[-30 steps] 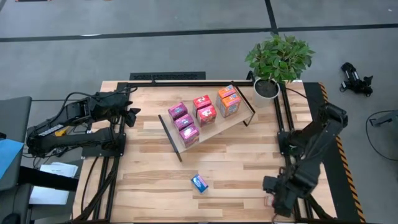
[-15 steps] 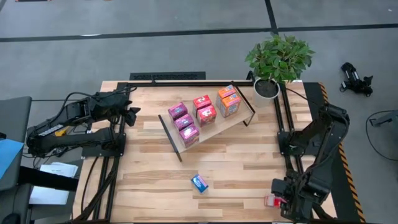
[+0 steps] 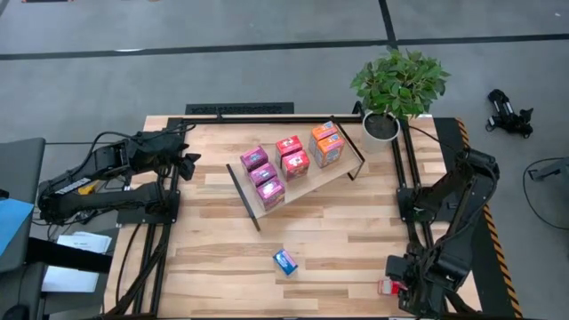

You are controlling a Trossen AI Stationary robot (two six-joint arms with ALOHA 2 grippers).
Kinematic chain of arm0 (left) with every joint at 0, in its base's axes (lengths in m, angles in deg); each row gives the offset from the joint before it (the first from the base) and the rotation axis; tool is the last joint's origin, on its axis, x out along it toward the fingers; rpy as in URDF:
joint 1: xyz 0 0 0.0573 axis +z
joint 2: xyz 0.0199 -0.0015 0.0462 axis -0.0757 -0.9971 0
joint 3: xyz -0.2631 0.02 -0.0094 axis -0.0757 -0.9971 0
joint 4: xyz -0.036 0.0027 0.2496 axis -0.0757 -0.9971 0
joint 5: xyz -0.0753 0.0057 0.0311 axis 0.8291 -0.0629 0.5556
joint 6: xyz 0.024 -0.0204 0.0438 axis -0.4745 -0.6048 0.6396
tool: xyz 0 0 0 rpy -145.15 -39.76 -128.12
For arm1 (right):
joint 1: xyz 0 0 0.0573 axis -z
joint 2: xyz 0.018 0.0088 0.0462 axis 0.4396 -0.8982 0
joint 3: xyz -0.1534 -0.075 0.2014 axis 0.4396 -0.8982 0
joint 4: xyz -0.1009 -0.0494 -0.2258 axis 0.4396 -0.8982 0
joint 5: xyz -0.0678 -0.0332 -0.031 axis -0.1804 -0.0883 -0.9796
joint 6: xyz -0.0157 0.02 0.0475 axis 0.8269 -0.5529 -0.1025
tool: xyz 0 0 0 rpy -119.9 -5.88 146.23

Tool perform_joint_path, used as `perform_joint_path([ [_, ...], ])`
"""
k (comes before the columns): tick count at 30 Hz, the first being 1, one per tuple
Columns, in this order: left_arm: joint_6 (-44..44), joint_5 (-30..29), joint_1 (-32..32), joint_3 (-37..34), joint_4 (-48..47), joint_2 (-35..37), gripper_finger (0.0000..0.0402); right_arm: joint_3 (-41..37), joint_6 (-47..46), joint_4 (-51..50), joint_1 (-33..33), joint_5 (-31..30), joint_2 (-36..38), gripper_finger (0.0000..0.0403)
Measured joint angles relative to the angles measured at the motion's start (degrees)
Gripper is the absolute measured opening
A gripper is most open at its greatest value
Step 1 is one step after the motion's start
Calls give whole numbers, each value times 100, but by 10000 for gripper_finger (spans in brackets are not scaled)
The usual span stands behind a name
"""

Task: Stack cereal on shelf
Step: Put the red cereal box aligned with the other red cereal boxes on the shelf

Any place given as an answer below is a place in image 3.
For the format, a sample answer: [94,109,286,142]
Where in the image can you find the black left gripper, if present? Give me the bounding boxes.
[128,131,203,181]

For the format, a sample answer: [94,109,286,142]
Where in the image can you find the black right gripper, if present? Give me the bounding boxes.
[385,254,442,315]

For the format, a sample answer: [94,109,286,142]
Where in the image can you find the magenta Raisin Bran cereal box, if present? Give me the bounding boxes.
[248,162,279,188]
[239,145,270,173]
[256,176,287,212]

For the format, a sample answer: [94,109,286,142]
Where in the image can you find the blue Frosted Flakes cereal box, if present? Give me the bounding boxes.
[272,248,299,276]

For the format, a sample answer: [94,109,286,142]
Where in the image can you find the orange Mini Wheats cereal box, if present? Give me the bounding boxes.
[309,120,340,155]
[314,132,347,169]

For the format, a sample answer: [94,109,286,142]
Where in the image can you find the black floor vent grille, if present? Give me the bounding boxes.
[185,101,295,116]

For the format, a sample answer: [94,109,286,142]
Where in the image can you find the black mat with hazard stripes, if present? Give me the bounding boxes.
[433,116,525,319]

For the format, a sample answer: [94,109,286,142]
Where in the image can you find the white paper sheets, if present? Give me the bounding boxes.
[41,230,113,293]

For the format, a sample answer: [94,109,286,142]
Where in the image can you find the grey side panel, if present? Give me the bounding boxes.
[0,137,47,272]

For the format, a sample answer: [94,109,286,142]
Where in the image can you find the blue folder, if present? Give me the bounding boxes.
[0,197,36,258]

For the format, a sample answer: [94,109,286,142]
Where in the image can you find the black device on floor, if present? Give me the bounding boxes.
[485,88,534,139]

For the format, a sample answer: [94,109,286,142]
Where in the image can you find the green plant in white pot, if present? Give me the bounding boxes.
[349,46,451,155]

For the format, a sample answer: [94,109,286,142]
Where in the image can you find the wooden shelf with black frame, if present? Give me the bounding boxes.
[225,116,366,232]

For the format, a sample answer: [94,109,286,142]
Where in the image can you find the black aluminium table frame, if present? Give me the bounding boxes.
[106,114,477,319]

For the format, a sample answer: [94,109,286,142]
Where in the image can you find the black floor cable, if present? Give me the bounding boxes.
[522,157,569,232]

